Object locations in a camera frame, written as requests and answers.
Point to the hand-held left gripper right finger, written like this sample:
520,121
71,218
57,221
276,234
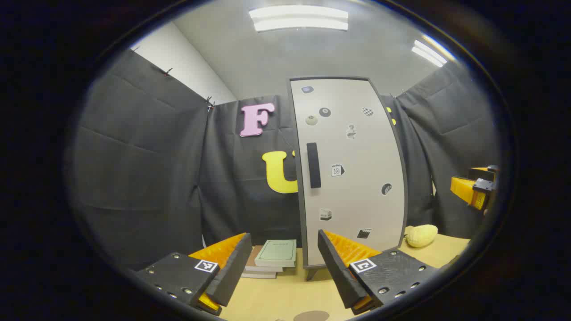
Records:
339,276

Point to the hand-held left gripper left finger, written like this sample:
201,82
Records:
234,267

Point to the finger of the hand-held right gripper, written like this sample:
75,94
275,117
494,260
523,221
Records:
481,172
464,189

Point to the dark grey cabinet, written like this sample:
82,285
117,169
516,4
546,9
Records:
311,273

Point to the brown round coaster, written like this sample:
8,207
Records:
311,316

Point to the light grey cabinet door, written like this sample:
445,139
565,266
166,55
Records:
357,147

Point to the brown cover book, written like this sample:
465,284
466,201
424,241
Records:
254,256

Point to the white book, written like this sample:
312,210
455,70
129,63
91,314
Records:
258,275

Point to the narrow ceiling light panel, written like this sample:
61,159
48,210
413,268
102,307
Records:
429,52

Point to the black backdrop cloth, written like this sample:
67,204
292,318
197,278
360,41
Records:
134,178

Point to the large ceiling light panel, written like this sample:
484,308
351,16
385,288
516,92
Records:
299,18

